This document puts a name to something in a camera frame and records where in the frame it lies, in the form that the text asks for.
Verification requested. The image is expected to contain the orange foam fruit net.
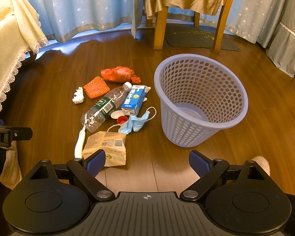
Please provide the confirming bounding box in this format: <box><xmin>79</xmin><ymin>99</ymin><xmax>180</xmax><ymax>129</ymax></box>
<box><xmin>83</xmin><ymin>76</ymin><xmax>111</xmax><ymax>99</ymax></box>

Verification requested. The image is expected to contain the person's socked foot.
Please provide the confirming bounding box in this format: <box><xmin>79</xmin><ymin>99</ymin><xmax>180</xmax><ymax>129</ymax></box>
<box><xmin>251</xmin><ymin>155</ymin><xmax>271</xmax><ymax>176</ymax></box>

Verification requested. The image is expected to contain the wooden chair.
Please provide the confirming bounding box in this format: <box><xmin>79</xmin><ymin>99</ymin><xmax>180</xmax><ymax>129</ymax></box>
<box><xmin>145</xmin><ymin>0</ymin><xmax>241</xmax><ymax>53</ymax></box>

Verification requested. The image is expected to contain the cream lace-edged blanket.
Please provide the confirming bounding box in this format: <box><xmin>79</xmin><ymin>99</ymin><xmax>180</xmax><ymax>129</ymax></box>
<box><xmin>0</xmin><ymin>0</ymin><xmax>49</xmax><ymax>119</ymax></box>

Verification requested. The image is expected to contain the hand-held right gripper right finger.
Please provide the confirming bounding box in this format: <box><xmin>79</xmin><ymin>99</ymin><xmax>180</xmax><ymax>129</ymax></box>
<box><xmin>179</xmin><ymin>149</ymin><xmax>272</xmax><ymax>201</ymax></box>

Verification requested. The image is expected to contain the clear plastic bottle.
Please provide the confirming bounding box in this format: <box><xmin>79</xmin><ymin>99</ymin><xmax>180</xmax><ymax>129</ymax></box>
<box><xmin>81</xmin><ymin>82</ymin><xmax>133</xmax><ymax>133</ymax></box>

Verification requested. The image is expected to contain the red plastic bag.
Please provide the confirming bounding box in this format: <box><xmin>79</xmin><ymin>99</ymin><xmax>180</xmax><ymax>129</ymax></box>
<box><xmin>100</xmin><ymin>66</ymin><xmax>141</xmax><ymax>84</ymax></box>

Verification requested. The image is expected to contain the dark grey floor mat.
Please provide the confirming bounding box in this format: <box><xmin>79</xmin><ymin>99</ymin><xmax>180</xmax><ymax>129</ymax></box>
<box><xmin>165</xmin><ymin>23</ymin><xmax>241</xmax><ymax>52</ymax></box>

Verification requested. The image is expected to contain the beige snack packet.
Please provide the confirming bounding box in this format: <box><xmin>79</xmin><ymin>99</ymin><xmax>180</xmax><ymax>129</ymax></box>
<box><xmin>82</xmin><ymin>131</ymin><xmax>127</xmax><ymax>168</ymax></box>

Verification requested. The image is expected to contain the lavender plastic mesh wastebasket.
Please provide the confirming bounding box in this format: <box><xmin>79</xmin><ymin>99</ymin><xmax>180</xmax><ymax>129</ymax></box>
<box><xmin>154</xmin><ymin>53</ymin><xmax>249</xmax><ymax>148</ymax></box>

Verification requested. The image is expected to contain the blue and white milk carton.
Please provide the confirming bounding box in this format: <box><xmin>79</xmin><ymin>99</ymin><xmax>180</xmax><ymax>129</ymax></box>
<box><xmin>121</xmin><ymin>85</ymin><xmax>151</xmax><ymax>116</ymax></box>

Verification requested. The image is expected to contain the grey-blue frilled cloth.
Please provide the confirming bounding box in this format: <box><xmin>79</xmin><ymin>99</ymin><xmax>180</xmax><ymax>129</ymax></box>
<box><xmin>265</xmin><ymin>0</ymin><xmax>295</xmax><ymax>78</ymax></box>

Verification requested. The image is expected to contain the white plastic handle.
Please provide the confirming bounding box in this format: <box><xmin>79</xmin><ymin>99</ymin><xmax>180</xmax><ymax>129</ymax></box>
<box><xmin>74</xmin><ymin>124</ymin><xmax>87</xmax><ymax>158</ymax></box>

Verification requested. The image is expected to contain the white tissue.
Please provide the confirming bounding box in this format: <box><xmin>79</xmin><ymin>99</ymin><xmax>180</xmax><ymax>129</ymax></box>
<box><xmin>72</xmin><ymin>87</ymin><xmax>85</xmax><ymax>104</ymax></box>

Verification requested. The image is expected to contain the blue star-print curtain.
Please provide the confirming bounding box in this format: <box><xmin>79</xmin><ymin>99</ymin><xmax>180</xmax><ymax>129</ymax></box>
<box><xmin>0</xmin><ymin>0</ymin><xmax>290</xmax><ymax>45</ymax></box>

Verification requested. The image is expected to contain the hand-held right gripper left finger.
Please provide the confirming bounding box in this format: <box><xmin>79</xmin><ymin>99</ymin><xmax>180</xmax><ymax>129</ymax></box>
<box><xmin>23</xmin><ymin>149</ymin><xmax>115</xmax><ymax>201</ymax></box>

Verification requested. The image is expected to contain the blue face mask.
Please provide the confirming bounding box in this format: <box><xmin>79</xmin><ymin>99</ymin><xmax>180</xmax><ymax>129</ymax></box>
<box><xmin>107</xmin><ymin>106</ymin><xmax>157</xmax><ymax>135</ymax></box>

